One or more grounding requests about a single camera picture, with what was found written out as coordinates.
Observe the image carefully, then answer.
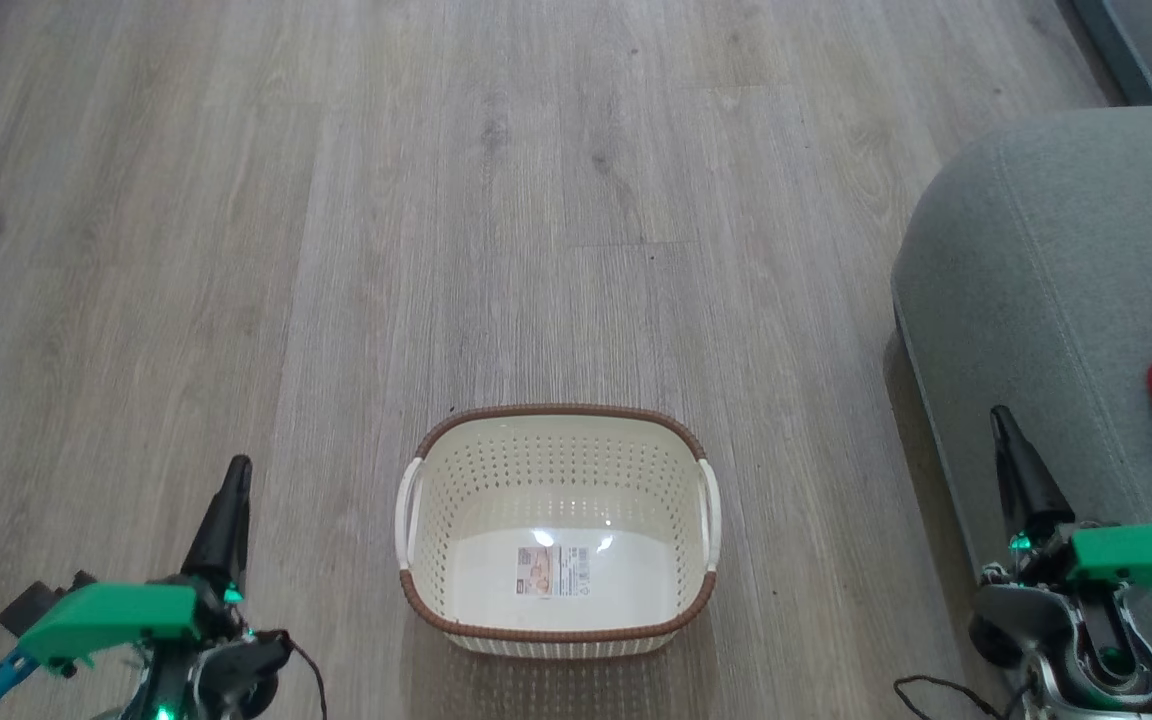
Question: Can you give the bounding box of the grey fabric sofa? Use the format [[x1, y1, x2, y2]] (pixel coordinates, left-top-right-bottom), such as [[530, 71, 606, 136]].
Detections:
[[890, 105, 1152, 701]]

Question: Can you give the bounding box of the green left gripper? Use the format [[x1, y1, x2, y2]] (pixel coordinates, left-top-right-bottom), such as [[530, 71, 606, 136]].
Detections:
[[0, 454, 254, 669]]

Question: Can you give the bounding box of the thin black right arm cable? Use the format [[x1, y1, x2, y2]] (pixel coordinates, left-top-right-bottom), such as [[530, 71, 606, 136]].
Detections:
[[893, 675, 1009, 720]]

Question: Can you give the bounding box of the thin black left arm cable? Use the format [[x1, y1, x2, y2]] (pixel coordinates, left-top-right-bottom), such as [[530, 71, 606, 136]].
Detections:
[[281, 632, 330, 720]]

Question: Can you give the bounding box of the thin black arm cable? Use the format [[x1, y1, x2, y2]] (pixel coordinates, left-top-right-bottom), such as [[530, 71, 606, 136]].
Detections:
[[893, 675, 1009, 720], [281, 632, 330, 720]]

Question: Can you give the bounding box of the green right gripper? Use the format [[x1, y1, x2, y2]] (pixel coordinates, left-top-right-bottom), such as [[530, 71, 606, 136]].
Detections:
[[980, 404, 1152, 615]]

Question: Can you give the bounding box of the cream plastic laundry basket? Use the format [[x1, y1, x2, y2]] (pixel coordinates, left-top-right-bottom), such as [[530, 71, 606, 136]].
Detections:
[[394, 403, 723, 660]]

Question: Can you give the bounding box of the printed paper label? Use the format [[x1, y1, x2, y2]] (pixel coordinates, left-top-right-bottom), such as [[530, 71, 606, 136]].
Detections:
[[516, 544, 593, 600]]

